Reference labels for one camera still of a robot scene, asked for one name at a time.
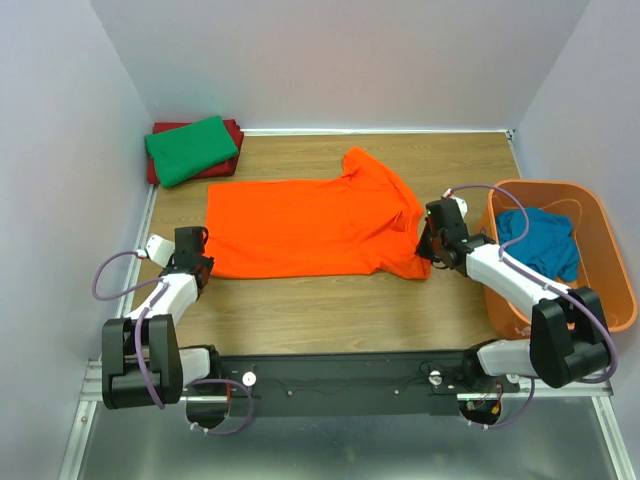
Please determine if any orange t shirt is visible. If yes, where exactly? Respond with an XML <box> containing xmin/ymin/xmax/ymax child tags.
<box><xmin>205</xmin><ymin>147</ymin><xmax>431</xmax><ymax>280</ymax></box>

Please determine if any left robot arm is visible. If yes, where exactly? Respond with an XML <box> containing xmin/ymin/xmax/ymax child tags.
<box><xmin>92</xmin><ymin>226</ymin><xmax>222</xmax><ymax>410</ymax></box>

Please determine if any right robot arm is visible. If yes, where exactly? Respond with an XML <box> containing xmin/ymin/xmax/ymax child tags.
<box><xmin>416</xmin><ymin>198</ymin><xmax>618</xmax><ymax>392</ymax></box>

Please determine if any dark red folded t shirt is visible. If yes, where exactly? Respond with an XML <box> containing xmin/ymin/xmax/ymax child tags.
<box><xmin>146</xmin><ymin>119</ymin><xmax>244</xmax><ymax>185</ymax></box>

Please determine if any green folded t shirt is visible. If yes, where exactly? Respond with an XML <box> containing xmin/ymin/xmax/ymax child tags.
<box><xmin>145</xmin><ymin>116</ymin><xmax>240</xmax><ymax>188</ymax></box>

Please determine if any blue crumpled t shirt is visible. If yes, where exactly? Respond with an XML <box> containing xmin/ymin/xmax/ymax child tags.
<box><xmin>506</xmin><ymin>207</ymin><xmax>580</xmax><ymax>283</ymax></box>

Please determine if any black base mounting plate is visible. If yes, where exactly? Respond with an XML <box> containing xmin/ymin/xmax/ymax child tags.
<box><xmin>186</xmin><ymin>350</ymin><xmax>520</xmax><ymax>432</ymax></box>

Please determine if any orange plastic laundry basket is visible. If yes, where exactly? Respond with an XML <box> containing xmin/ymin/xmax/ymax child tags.
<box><xmin>478</xmin><ymin>179</ymin><xmax>638</xmax><ymax>339</ymax></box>

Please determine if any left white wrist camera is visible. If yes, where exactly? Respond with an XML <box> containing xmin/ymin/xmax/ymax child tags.
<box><xmin>135</xmin><ymin>234</ymin><xmax>175</xmax><ymax>267</ymax></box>

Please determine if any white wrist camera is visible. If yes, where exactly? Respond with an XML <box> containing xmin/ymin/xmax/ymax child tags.
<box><xmin>442</xmin><ymin>189</ymin><xmax>468</xmax><ymax>218</ymax></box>
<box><xmin>135</xmin><ymin>234</ymin><xmax>175</xmax><ymax>267</ymax></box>

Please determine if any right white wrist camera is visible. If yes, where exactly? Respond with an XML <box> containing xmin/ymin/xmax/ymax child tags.
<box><xmin>442</xmin><ymin>189</ymin><xmax>468</xmax><ymax>218</ymax></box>

